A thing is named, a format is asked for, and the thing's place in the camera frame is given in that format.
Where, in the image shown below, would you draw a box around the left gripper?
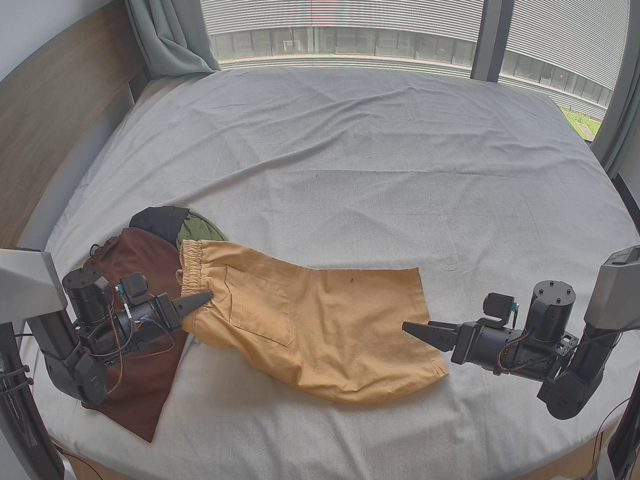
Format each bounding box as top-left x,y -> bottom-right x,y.
126,290 -> 214,350

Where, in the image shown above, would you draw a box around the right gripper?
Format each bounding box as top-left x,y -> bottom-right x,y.
402,320 -> 526,370

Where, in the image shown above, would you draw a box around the tan shorts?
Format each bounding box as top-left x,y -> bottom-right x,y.
177,239 -> 449,404

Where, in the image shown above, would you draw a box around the bed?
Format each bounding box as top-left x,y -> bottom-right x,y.
0,0 -> 640,480

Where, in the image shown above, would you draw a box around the green garment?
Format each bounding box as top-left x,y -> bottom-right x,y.
176,211 -> 227,250

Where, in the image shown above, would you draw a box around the black garment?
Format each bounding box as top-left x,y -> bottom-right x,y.
130,206 -> 191,249

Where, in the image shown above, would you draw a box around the dark brown shorts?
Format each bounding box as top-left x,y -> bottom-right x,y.
81,228 -> 190,443

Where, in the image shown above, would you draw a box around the grey-green curtain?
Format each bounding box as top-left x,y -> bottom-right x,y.
117,0 -> 222,79

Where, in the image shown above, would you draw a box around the window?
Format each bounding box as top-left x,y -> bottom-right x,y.
192,0 -> 632,144

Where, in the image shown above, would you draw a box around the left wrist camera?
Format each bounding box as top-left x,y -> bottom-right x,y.
117,273 -> 151,310

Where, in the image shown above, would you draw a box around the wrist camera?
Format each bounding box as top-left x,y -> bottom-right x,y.
481,292 -> 519,330
117,273 -> 151,310

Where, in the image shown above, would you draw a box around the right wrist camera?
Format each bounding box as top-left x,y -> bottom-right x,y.
481,292 -> 519,330

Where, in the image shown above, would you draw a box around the black cable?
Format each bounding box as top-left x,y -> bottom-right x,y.
64,450 -> 110,480
593,397 -> 632,475

